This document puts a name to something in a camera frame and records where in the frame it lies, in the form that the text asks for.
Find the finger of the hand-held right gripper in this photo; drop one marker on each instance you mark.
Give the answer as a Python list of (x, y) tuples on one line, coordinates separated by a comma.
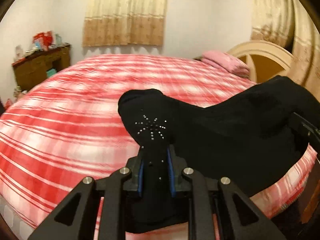
[(307, 130)]

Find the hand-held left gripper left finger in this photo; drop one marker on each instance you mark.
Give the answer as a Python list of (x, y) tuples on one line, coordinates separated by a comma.
[(141, 180)]

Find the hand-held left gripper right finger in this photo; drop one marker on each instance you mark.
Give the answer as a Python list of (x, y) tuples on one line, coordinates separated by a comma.
[(171, 175)]

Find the black pants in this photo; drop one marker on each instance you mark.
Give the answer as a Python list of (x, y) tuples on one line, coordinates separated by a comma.
[(225, 135)]

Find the bed with red plaid sheet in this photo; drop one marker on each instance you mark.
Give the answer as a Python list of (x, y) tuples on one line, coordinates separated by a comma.
[(75, 110)]

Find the cream wooden headboard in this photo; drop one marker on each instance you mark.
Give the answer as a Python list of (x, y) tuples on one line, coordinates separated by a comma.
[(240, 51)]

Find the folded pink blanket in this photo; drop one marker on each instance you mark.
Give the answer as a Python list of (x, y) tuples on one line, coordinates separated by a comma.
[(225, 61)]

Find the long beige curtain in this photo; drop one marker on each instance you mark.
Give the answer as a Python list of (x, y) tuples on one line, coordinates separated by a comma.
[(280, 12)]

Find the teal box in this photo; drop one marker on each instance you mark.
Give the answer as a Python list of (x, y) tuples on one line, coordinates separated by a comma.
[(51, 73)]

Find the floral bag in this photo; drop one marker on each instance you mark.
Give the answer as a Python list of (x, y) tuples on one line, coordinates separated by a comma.
[(19, 92)]

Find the small red bag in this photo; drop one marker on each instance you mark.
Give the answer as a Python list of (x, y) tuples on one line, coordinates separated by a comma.
[(9, 102)]

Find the brown wooden desk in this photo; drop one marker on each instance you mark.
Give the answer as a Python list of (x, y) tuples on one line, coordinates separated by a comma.
[(35, 67)]

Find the short beige window curtain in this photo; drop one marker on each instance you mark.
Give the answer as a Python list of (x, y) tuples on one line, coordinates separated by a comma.
[(125, 12)]

